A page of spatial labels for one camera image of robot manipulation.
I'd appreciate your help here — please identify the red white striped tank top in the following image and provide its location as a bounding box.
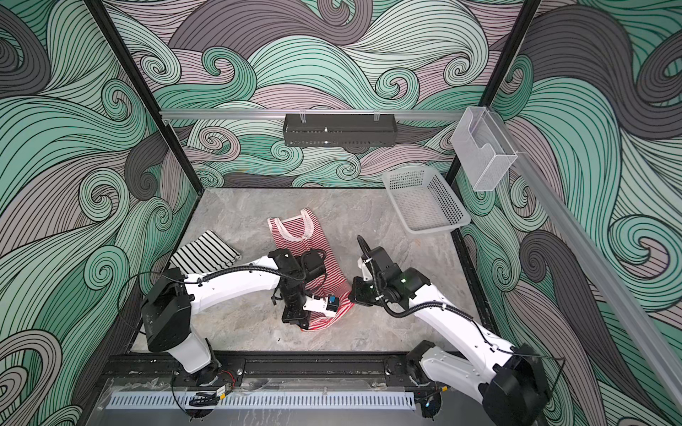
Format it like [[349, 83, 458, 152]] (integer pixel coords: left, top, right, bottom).
[[268, 209, 354, 331]]

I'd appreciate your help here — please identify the black white striped tank top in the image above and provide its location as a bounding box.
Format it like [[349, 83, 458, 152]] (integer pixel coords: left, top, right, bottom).
[[170, 231, 242, 275]]

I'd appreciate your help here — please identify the white plastic laundry basket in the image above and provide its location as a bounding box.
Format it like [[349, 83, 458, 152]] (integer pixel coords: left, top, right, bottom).
[[382, 164, 472, 235]]

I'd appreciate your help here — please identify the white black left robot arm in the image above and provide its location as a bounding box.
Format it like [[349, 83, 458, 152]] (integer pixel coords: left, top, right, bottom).
[[141, 248, 341, 385]]

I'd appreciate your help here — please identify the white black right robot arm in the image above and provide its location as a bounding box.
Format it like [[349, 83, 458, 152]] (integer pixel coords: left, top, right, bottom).
[[349, 236, 552, 425]]

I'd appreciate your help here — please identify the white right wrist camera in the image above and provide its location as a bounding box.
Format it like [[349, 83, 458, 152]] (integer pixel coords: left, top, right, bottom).
[[357, 257, 374, 282]]

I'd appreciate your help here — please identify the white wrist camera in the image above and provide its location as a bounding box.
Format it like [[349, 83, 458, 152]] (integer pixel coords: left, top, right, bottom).
[[303, 295, 341, 318], [357, 257, 374, 282]]

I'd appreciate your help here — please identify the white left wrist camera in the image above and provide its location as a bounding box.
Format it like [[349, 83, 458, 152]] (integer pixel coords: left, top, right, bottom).
[[303, 295, 341, 318]]

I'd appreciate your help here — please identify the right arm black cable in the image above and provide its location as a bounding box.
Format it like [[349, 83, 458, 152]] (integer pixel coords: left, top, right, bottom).
[[355, 235, 567, 395]]

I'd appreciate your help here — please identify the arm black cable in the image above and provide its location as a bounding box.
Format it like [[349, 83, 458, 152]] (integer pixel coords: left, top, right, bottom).
[[116, 247, 329, 419], [355, 235, 567, 395]]

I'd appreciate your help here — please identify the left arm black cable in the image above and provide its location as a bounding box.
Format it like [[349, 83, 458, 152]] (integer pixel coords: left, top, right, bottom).
[[116, 247, 329, 419]]

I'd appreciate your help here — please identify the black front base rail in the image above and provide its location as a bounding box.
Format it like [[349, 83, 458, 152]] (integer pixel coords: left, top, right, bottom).
[[103, 351, 433, 388]]

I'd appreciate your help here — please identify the white slotted cable duct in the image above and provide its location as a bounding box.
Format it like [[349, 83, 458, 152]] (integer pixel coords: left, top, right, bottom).
[[104, 390, 417, 411]]

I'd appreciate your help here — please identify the black wall shelf tray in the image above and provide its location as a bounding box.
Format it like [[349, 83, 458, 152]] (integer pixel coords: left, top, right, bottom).
[[282, 113, 398, 148]]

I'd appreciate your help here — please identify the aluminium rail back wall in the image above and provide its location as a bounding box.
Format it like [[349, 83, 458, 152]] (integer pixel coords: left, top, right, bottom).
[[159, 108, 465, 122]]

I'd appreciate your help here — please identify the aluminium rail wall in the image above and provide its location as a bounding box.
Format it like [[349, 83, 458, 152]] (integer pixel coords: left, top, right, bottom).
[[490, 112, 681, 409], [159, 108, 465, 122]]

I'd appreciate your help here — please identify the clear plastic wall bin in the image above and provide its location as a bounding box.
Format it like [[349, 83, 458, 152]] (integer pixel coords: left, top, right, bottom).
[[450, 106, 518, 192]]

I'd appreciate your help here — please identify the aluminium rail right wall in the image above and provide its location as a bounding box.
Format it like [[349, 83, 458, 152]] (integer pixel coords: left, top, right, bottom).
[[490, 112, 681, 409]]

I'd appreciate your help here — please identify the black frame post right rear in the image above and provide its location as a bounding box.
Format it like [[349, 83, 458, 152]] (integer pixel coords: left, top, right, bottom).
[[446, 1, 541, 195]]

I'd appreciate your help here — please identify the black frame post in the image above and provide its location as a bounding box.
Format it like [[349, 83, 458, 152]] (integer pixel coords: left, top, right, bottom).
[[446, 1, 541, 195], [84, 0, 204, 195]]

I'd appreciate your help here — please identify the black frame post left rear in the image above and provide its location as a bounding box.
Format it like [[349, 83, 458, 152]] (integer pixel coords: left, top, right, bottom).
[[84, 0, 204, 195]]

